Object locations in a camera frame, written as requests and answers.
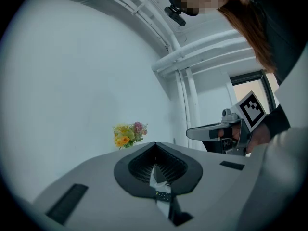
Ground thin white ceiling conduit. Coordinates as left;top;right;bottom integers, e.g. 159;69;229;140
64;0;171;51

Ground person's right hand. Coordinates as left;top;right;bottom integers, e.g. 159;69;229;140
218;123;271;154

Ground curved white ceiling pipe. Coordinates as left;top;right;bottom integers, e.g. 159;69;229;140
120;0;183;55

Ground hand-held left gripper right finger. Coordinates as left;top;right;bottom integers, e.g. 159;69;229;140
155;142;251;218

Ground person's right forearm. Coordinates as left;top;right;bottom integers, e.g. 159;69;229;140
261;103;292;139

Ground colourful flower bouquet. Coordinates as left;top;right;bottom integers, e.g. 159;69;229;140
112;121;149;150

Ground black head-worn camera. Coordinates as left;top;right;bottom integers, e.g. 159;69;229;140
164;5;187;26

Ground black remote control coloured buttons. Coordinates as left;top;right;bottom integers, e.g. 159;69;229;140
155;190;172;202

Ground person's black top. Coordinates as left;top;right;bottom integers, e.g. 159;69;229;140
218;0;308;86

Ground thick white ceiling pipe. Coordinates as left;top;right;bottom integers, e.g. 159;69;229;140
151;29;241;73
158;36;253;78

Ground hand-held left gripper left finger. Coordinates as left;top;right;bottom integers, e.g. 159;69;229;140
32;142;179;231

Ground black window frame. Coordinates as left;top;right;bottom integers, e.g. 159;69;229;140
230;70;281;113

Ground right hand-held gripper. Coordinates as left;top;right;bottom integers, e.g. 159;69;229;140
186;90;267;156

